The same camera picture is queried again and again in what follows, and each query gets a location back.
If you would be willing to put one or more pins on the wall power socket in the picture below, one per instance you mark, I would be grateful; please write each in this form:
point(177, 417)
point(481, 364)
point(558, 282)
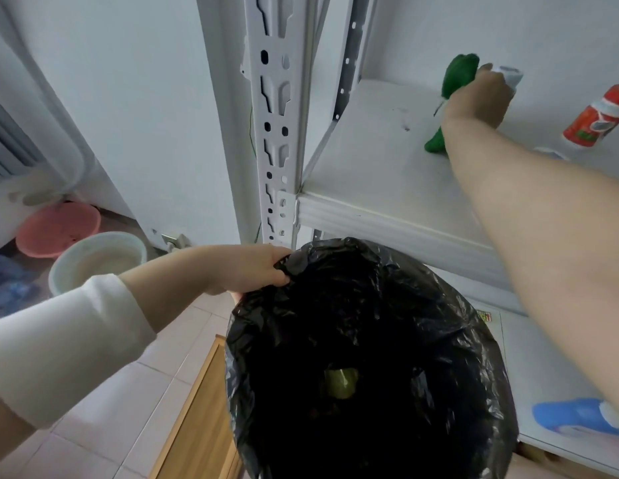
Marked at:
point(173, 240)

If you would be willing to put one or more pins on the white standing air conditioner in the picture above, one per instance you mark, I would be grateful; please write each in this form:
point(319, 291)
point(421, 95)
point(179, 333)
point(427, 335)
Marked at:
point(40, 119)

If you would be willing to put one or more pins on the red cap white bottle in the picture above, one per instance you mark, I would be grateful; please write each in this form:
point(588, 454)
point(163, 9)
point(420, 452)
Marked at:
point(596, 117)

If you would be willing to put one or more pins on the person's right forearm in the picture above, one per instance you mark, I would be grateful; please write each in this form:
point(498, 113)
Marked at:
point(539, 234)

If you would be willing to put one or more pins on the person's left forearm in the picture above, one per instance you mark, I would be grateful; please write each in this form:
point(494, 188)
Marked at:
point(164, 284)

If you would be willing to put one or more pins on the pale green plastic bucket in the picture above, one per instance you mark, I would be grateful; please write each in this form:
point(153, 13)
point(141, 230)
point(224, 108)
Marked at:
point(97, 259)

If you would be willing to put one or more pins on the green cleaning cloth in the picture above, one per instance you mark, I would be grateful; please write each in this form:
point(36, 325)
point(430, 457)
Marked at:
point(459, 74)

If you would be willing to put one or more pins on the person's right hand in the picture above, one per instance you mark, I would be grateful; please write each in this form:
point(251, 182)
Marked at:
point(481, 102)

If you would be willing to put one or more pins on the pink plastic basin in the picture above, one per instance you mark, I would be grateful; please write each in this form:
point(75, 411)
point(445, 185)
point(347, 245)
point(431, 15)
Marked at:
point(57, 229)

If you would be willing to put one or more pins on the black-lined trash bin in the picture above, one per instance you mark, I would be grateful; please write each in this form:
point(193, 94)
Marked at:
point(389, 319)

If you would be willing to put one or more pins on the person's left hand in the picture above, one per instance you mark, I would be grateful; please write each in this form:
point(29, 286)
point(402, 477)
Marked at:
point(244, 269)

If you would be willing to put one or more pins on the blue detergent container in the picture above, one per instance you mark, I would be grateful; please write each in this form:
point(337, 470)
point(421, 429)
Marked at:
point(569, 416)

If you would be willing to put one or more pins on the row of green yellow stickers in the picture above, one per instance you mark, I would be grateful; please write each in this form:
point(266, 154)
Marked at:
point(489, 318)

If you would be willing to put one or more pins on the white metal shelving unit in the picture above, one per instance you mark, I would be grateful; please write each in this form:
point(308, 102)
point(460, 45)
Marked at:
point(389, 169)

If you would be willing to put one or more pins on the pack of water bottles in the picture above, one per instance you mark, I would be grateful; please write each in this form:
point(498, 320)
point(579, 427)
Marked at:
point(10, 289)

